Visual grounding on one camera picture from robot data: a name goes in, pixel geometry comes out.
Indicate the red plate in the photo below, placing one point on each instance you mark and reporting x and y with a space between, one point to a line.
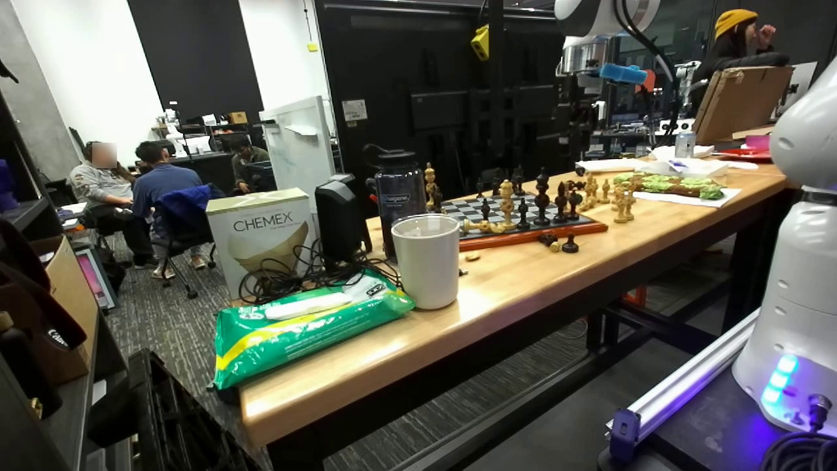
741 153

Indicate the small white bottle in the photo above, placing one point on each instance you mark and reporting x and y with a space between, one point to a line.
685 140

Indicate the white sign on black panel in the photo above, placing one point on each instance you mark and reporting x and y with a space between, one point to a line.
354 110

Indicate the chess board with orange frame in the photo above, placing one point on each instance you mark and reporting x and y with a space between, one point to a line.
532 234

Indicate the dark transparent bottle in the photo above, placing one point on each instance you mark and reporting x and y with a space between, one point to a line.
399 196

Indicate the yellow triangular flag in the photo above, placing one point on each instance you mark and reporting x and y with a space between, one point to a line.
479 42

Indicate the white Chemex box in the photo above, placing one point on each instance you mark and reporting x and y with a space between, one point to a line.
263 225

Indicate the person in blue shirt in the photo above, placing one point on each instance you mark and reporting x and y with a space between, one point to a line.
163 184

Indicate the beige chess piece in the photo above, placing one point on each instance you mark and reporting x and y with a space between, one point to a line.
506 200
591 190
433 186
628 200
617 203

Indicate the aluminium rail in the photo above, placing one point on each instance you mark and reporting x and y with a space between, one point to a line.
689 375

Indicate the person with yellow hat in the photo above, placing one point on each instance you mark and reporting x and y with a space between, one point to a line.
741 35

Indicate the person in grey shirt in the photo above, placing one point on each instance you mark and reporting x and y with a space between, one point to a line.
101 186

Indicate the black cylindrical appliance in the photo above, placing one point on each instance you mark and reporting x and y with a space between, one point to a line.
335 224

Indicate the purple rail bracket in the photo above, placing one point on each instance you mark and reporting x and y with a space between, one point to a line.
624 429

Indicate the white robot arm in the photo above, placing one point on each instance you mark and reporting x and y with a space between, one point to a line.
802 288

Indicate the green and brown mat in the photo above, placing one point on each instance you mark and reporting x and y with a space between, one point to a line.
683 184

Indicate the tall dark chess piece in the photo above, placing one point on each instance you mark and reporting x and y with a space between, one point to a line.
541 200

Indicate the white paper sheet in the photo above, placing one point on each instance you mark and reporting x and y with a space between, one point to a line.
727 196

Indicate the brown cardboard box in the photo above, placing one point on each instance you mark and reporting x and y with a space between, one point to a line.
69 303

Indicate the brown wooden board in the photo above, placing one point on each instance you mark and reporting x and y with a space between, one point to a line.
741 99

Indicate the green wipes package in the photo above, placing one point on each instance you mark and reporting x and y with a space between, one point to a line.
303 330

